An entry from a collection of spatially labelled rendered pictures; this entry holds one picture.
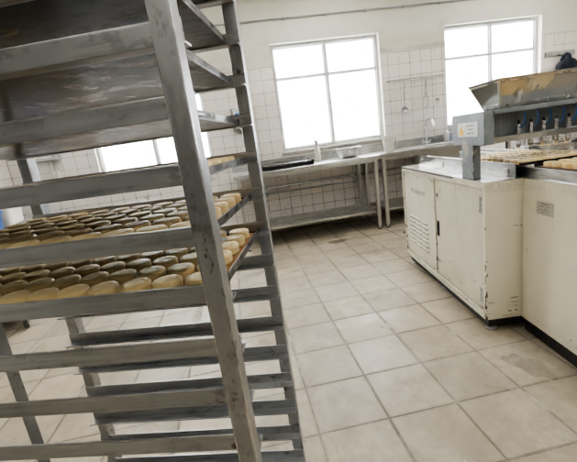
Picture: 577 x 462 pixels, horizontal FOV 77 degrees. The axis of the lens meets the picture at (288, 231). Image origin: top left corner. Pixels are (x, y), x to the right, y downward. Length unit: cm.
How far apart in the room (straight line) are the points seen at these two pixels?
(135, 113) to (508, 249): 196
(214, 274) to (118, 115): 25
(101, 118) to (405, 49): 508
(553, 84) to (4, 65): 214
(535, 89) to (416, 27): 353
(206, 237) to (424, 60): 520
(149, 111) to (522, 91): 190
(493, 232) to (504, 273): 24
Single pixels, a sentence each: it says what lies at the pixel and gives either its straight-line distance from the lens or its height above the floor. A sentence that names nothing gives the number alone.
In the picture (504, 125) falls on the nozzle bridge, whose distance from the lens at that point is 219.
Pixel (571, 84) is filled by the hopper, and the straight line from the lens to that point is 234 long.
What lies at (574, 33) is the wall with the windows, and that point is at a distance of 692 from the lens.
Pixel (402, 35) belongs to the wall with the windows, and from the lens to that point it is 551.
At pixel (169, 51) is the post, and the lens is 51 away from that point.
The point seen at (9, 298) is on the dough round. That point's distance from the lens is 80.
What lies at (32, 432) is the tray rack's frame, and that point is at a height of 56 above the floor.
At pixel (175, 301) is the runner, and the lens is 59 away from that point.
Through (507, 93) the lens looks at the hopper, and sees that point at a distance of 216.
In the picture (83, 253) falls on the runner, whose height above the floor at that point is 105.
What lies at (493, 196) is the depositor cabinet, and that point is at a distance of 210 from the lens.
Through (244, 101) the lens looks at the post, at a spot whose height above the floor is 127.
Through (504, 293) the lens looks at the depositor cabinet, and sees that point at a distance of 229.
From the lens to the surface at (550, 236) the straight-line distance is 205.
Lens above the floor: 116
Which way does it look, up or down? 13 degrees down
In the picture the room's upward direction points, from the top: 8 degrees counter-clockwise
